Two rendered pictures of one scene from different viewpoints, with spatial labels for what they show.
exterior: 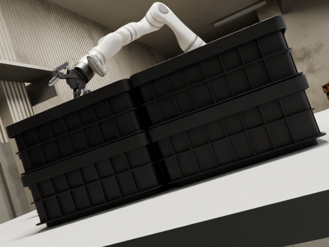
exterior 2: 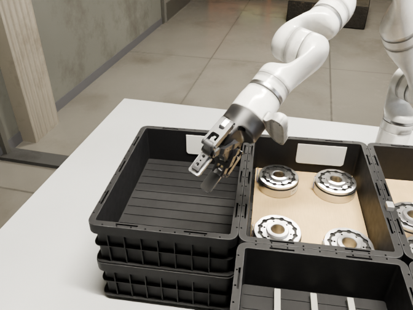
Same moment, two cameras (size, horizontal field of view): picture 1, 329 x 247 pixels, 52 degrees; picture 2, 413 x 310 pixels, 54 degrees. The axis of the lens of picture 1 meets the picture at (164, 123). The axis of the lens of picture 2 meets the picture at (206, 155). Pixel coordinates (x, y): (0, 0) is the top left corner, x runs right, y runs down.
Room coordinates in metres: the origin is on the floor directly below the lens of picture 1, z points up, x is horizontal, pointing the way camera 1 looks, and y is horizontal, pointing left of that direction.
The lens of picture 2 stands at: (0.57, 0.34, 1.48)
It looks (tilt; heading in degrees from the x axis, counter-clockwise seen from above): 34 degrees down; 354
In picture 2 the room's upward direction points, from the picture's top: straight up
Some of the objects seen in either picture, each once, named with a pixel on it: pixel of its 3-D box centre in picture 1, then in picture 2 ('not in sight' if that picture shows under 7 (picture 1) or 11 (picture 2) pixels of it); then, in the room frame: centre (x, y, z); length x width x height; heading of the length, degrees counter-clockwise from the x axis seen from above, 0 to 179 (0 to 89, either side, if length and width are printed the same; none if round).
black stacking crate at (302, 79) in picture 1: (237, 132); not in sight; (0.79, -0.15, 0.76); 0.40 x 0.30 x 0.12; 166
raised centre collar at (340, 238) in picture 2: not in sight; (349, 243); (1.13, -0.01, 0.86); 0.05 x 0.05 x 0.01
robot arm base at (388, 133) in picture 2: not in sight; (390, 143); (1.59, -0.34, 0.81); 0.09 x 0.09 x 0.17; 75
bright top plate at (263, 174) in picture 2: not in sight; (278, 176); (1.38, 0.08, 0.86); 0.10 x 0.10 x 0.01
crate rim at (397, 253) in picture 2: not in sight; (311, 187); (1.26, 0.04, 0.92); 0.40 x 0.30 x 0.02; 166
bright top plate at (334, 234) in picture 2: not in sight; (348, 245); (1.13, -0.01, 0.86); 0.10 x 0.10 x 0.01
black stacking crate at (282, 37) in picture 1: (222, 88); not in sight; (0.79, -0.15, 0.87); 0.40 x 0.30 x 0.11; 166
